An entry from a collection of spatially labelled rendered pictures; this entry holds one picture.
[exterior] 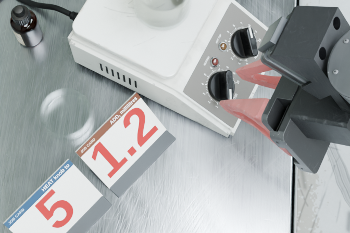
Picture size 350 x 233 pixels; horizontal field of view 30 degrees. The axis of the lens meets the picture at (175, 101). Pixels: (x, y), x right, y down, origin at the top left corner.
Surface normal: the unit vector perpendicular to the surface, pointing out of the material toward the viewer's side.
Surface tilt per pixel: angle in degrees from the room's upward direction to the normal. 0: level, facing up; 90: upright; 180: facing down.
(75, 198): 40
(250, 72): 88
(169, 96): 90
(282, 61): 90
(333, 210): 0
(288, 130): 50
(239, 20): 30
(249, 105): 61
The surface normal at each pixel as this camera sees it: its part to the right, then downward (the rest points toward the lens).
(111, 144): 0.50, 0.18
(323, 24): -0.55, -0.52
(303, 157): 0.71, 0.13
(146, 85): -0.46, 0.84
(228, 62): 0.47, -0.05
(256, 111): -0.76, -0.54
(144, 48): 0.03, -0.32
